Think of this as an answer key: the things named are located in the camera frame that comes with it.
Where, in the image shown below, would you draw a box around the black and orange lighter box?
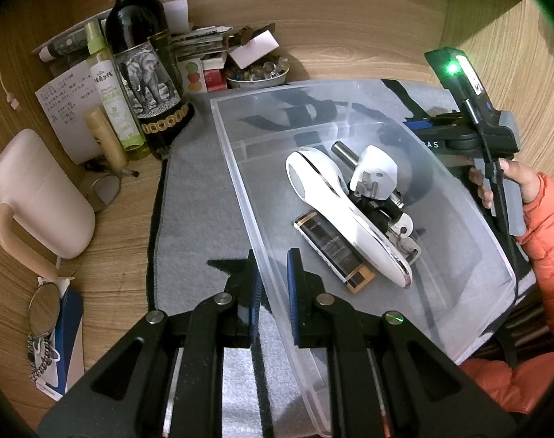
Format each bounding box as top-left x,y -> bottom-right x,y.
293,211 -> 376,294

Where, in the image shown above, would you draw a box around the white power adapter plug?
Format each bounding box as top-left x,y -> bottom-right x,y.
349,145 -> 399,201

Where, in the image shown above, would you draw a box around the green spray bottle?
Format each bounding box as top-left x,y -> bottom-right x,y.
84,20 -> 149,160

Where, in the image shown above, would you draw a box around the person's right hand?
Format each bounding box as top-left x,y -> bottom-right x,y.
469,158 -> 541,209

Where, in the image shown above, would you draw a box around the white handheld massager device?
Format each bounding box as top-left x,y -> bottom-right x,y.
286,147 -> 412,289

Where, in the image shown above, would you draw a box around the white handwritten note paper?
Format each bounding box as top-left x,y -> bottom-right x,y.
35,61 -> 103,165

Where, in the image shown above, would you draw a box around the orange jacket sleeve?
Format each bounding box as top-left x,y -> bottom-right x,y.
460,159 -> 554,418

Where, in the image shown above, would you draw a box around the white bowl of beads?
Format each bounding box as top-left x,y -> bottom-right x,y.
224,57 -> 290,89

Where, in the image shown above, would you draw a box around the round mirror with chain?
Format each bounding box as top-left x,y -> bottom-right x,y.
27,282 -> 61,382

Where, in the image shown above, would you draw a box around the traffic light card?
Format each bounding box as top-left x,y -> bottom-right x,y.
178,58 -> 208,94

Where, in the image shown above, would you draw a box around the clear plastic storage bin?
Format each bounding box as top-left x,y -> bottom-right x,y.
209,77 -> 517,437

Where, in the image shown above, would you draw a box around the grey rug with black letters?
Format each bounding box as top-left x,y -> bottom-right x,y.
148,79 -> 535,437

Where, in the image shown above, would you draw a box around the round eyeglasses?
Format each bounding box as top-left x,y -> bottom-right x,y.
79,158 -> 139,212

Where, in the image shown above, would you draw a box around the silver metal cylinder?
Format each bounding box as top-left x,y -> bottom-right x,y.
331,141 -> 359,170

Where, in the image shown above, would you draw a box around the stack of books and papers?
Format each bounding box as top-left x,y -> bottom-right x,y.
171,22 -> 276,93

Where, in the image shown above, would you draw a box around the blue and white booklet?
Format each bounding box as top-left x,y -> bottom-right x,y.
30,288 -> 85,402

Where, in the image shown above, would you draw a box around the white small cardboard box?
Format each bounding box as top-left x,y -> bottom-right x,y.
229,30 -> 280,69

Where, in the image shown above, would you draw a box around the pink mug with handle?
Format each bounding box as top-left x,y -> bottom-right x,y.
0,128 -> 96,282

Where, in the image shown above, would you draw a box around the dark wine bottle elephant label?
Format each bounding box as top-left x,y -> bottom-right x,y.
106,0 -> 195,160

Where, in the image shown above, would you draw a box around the small beige tube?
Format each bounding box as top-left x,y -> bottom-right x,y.
85,107 -> 128,170

